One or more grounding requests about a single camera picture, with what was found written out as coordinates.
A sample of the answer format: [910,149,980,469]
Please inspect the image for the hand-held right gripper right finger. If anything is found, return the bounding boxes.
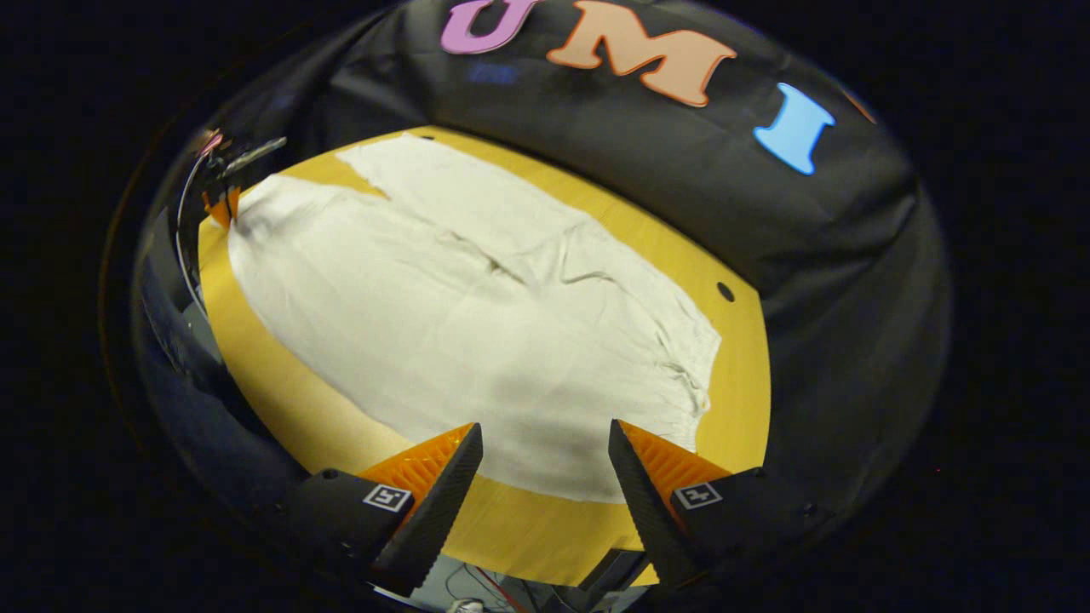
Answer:
[607,418,840,591]

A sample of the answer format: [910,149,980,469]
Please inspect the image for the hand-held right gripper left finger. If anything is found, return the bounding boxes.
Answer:
[281,421,485,598]

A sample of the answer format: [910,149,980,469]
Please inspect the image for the white jeans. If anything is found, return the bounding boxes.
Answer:
[227,132,724,504]

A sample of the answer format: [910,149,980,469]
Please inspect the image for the black backdrop cloth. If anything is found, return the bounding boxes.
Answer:
[128,0,953,533]

